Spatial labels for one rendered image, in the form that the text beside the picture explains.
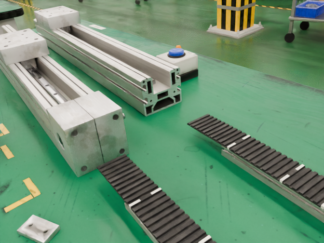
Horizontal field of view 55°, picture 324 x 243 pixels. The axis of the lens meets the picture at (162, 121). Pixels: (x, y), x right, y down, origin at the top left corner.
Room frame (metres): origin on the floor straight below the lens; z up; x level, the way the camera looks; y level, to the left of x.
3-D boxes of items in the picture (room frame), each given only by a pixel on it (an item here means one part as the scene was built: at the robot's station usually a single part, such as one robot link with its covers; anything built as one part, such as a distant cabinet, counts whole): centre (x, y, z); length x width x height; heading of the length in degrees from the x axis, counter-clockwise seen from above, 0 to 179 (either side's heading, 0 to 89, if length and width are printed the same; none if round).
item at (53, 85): (0.84, 0.37, 0.82); 0.80 x 0.10 x 0.09; 32
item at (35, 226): (0.29, 0.18, 0.78); 0.05 x 0.03 x 0.01; 61
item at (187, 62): (0.76, -0.05, 0.81); 0.10 x 0.08 x 0.06; 122
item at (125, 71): (0.94, 0.21, 0.82); 0.80 x 0.10 x 0.09; 32
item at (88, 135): (0.46, 0.12, 0.83); 0.12 x 0.09 x 0.10; 122
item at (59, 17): (1.15, 0.34, 0.87); 0.16 x 0.11 x 0.07; 32
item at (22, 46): (0.84, 0.37, 0.87); 0.16 x 0.11 x 0.07; 32
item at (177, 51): (0.77, -0.05, 0.84); 0.04 x 0.04 x 0.02
